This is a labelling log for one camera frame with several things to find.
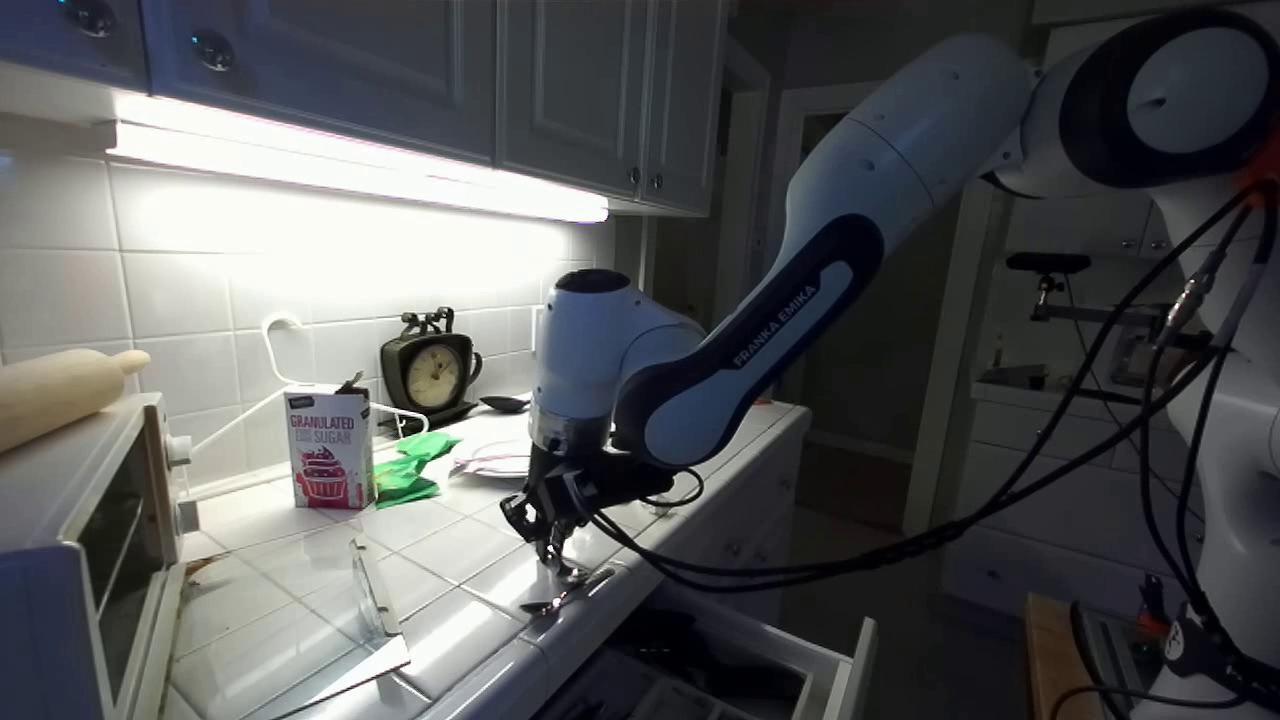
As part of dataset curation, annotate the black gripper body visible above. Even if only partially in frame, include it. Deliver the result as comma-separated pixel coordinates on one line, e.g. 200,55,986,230
497,444,632,541

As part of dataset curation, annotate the metal spoon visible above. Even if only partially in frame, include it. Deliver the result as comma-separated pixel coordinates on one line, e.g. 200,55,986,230
516,557,594,622

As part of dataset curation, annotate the white plate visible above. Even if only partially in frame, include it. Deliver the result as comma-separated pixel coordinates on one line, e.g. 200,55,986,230
450,438,541,488

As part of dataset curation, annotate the black ladle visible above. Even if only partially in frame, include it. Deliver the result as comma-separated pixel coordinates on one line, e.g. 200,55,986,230
478,386,541,422

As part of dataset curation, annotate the green cloth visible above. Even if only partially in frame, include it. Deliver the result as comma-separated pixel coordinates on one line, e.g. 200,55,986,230
369,428,464,509

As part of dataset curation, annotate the black twin-bell alarm clock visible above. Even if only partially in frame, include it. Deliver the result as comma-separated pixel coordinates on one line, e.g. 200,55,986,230
376,305,487,434

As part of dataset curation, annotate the white carton with red print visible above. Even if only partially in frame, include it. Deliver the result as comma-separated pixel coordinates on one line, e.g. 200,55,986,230
281,382,382,514

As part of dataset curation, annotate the open white cutlery drawer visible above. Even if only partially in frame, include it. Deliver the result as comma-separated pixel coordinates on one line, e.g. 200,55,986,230
527,587,883,720

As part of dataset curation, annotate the under-cabinet strip light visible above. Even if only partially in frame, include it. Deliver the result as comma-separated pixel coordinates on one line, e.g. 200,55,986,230
96,89,617,230

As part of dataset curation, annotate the white toaster oven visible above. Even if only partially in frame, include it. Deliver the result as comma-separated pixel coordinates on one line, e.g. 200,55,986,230
0,388,190,720

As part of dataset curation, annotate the wooden rolling pin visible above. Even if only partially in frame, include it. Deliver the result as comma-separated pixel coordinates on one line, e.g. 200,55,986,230
0,345,155,455

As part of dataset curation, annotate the dark round cabinet knob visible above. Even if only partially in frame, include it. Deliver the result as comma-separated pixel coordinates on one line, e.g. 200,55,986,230
55,0,122,42
186,23,241,82

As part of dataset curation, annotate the thin metal wire utensil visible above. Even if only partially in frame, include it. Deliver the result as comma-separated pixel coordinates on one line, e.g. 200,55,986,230
343,532,404,643

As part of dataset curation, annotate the white power cable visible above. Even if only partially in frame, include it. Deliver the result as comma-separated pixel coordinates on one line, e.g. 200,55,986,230
186,310,441,464

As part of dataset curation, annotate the blue-grey upper wall cabinet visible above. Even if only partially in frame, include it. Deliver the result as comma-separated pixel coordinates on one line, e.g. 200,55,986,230
0,0,733,219

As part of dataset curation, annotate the black metal bar mount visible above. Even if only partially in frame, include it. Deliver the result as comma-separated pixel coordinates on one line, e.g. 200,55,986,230
1001,248,1240,363

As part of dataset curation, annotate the black base cable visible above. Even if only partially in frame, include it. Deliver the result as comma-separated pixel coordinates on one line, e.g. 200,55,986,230
1064,185,1280,714

